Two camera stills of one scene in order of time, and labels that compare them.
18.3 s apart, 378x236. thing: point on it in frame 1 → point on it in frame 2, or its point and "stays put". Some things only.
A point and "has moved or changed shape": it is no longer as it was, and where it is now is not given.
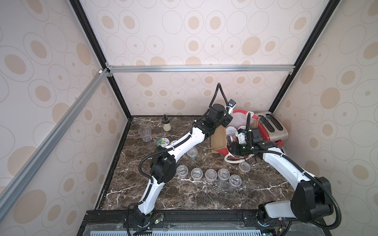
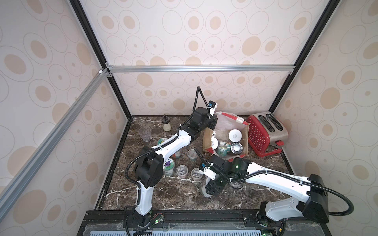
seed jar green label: [192, 153] stays put
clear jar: [197, 174] stays put
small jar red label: [182, 170] stays put
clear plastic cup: [145, 133] stays put
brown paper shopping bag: [222, 136] has moved or changed shape
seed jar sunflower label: [163, 142] stays put
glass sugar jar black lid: [166, 123] stays put
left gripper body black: [221, 119] → [209, 123]
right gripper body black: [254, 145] → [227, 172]
